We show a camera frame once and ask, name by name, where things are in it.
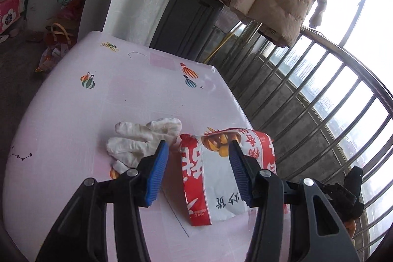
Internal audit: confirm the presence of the metal balcony railing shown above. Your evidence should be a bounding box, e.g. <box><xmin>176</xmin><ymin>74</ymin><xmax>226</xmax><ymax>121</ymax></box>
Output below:
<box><xmin>184</xmin><ymin>0</ymin><xmax>393</xmax><ymax>256</ymax></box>

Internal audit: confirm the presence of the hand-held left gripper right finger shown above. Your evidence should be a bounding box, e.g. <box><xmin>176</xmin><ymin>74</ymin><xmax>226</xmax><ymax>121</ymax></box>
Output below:
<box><xmin>229</xmin><ymin>140</ymin><xmax>361</xmax><ymax>262</ymax></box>

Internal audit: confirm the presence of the pile of clothes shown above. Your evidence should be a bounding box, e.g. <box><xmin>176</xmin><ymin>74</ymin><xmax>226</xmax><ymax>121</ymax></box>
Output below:
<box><xmin>57</xmin><ymin>0</ymin><xmax>89</xmax><ymax>23</ymax></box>

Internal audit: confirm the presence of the handbag with yellow handles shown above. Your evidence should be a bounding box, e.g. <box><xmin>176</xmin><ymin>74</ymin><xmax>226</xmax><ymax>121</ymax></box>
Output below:
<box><xmin>44</xmin><ymin>22</ymin><xmax>76</xmax><ymax>49</ymax></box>

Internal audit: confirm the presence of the orange print plastic bag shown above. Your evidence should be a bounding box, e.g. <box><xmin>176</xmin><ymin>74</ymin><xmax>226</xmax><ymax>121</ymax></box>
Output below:
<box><xmin>34</xmin><ymin>45</ymin><xmax>72</xmax><ymax>74</ymax></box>

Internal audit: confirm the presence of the white glove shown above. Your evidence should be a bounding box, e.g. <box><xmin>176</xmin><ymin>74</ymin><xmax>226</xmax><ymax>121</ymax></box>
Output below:
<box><xmin>106</xmin><ymin>118</ymin><xmax>183</xmax><ymax>175</ymax></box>

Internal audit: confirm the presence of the red white snack packet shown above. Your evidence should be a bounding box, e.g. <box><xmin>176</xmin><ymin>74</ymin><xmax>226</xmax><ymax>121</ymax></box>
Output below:
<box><xmin>178</xmin><ymin>127</ymin><xmax>277</xmax><ymax>227</ymax></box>

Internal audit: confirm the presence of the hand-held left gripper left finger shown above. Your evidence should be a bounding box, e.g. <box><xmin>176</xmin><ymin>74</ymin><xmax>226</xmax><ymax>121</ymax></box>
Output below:
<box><xmin>35</xmin><ymin>139</ymin><xmax>170</xmax><ymax>262</ymax></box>

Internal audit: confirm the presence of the pink floral cushion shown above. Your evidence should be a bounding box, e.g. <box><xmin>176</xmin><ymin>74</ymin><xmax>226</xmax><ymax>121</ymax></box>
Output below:
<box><xmin>0</xmin><ymin>0</ymin><xmax>25</xmax><ymax>35</ymax></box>

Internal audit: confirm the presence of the balloon print tablecloth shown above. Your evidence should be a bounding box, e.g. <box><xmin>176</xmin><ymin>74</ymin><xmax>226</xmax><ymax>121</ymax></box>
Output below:
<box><xmin>1</xmin><ymin>31</ymin><xmax>292</xmax><ymax>262</ymax></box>

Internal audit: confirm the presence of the dark cabinet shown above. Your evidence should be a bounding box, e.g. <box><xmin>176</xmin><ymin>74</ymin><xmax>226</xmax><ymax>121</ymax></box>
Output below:
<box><xmin>149</xmin><ymin>0</ymin><xmax>226</xmax><ymax>64</ymax></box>

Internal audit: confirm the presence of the yellow broom handle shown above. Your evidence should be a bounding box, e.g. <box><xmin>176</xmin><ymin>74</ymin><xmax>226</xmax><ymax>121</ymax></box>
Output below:
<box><xmin>204</xmin><ymin>32</ymin><xmax>235</xmax><ymax>64</ymax></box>

